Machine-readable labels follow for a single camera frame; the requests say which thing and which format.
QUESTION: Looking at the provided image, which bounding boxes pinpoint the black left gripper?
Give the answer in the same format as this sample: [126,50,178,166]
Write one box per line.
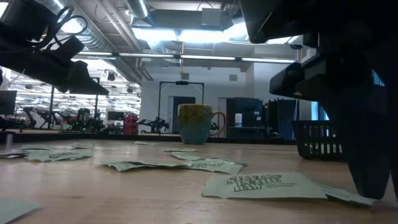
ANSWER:
[0,23,110,96]

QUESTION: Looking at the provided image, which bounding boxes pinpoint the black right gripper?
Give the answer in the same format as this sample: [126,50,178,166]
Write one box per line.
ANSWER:
[303,32,398,203]

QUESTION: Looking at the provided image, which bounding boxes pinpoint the red storage bins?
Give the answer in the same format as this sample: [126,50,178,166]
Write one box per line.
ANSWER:
[123,113,140,135]

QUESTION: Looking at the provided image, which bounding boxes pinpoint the black pole stand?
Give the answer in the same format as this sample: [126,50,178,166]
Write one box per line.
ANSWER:
[46,77,101,130]

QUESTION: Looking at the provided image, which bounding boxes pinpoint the background robot workstation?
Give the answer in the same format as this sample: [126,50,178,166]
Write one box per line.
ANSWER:
[21,105,107,132]

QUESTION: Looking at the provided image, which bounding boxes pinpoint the black monitor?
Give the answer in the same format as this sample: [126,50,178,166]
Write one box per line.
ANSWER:
[0,90,18,116]

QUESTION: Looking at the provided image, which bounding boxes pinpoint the black plastic slotted basket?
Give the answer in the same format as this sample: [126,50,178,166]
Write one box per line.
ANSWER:
[290,120,346,162]

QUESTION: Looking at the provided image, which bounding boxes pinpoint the dark lockers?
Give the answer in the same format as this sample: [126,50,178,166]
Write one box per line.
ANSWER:
[266,98,300,140]

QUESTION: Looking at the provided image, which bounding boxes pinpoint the dark door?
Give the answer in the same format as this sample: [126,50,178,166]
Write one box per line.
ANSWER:
[171,96,197,134]

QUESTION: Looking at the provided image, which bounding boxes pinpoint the green speckled ceramic mug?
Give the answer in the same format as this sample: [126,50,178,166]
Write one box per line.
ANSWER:
[177,103,228,146]

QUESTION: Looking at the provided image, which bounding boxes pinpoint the long ceiling light strip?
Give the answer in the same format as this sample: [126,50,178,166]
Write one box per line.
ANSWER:
[77,51,293,64]

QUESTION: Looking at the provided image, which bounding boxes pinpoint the black cabinet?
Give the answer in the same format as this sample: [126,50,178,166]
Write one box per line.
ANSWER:
[226,96,265,139]

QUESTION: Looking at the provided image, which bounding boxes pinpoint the grey ventilation box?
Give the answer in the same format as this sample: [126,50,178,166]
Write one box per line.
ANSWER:
[201,7,225,27]

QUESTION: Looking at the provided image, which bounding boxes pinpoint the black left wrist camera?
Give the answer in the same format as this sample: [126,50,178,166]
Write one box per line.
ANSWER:
[43,34,90,80]

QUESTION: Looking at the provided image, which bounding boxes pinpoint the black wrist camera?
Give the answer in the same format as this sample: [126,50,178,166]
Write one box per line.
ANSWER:
[43,34,90,80]
[269,61,328,102]

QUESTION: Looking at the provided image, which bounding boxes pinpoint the black left camera cable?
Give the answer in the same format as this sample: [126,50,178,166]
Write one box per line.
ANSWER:
[37,5,90,43]

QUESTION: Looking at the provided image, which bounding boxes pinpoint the silver ceiling duct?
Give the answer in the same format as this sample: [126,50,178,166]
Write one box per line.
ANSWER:
[126,0,150,19]

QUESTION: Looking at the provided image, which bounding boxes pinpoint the black gantry frame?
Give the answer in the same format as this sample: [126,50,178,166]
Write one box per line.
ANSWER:
[157,80,206,135]

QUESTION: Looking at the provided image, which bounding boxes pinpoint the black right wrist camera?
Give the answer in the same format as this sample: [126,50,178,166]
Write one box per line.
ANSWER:
[269,61,328,102]

